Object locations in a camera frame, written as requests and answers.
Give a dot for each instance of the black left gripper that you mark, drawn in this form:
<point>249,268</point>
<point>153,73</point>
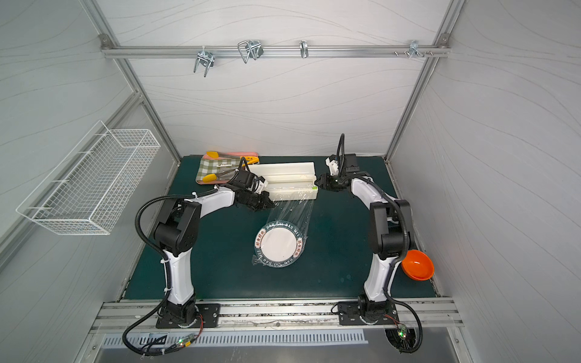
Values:
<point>261,200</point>

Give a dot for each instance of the metal bracket clamp right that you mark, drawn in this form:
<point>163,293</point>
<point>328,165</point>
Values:
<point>413,51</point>

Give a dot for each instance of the clear plastic wrap sheet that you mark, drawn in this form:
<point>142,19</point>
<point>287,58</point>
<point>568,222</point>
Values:
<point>296,212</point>

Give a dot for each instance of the white plate green rim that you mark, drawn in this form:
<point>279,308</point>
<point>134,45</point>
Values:
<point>278,245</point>

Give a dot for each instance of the orange bowl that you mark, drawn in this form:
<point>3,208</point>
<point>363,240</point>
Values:
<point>418,266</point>

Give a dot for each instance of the metal U-bolt clamp middle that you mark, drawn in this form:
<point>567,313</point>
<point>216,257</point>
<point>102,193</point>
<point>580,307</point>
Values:
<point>250,49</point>

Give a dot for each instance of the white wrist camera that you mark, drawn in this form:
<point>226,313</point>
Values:
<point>262,184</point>
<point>333,165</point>

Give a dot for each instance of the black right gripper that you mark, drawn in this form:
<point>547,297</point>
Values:
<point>326,181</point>

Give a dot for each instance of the metal U-bolt clamp left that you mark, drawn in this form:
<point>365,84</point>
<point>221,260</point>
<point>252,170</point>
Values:
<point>204,61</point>

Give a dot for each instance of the white wire basket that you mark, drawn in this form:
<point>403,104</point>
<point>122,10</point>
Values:
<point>86,193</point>

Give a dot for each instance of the metal u-bolt clamp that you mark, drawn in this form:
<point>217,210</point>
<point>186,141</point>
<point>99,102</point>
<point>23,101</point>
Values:
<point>250,49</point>
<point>204,61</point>

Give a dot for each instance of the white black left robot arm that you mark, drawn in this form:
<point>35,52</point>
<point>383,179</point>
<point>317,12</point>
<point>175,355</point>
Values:
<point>177,228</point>

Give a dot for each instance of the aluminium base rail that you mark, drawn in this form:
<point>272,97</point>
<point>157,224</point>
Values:
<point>281,314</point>

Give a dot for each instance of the aluminium top rail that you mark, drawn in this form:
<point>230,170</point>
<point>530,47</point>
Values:
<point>270,51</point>

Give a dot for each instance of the pink tray checkered cloth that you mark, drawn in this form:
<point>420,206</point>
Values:
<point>213,155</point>

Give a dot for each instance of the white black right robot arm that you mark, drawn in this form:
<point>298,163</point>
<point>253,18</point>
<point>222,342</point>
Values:
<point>389,236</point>

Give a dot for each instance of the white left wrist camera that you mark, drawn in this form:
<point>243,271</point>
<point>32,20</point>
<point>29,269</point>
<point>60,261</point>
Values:
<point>262,184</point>

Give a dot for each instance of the yellow handled tongs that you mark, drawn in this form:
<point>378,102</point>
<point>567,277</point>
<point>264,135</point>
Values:
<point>213,171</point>

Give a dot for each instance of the white slotted vent strip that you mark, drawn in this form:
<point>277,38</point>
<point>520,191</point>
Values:
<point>326,337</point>

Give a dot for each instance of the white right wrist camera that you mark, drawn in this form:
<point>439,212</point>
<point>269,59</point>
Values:
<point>333,165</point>

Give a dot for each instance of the small metal hook clamp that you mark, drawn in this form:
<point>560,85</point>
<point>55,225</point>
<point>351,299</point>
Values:
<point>304,51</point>

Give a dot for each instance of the cream plastic wrap dispenser box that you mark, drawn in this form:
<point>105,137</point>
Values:
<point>288,181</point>

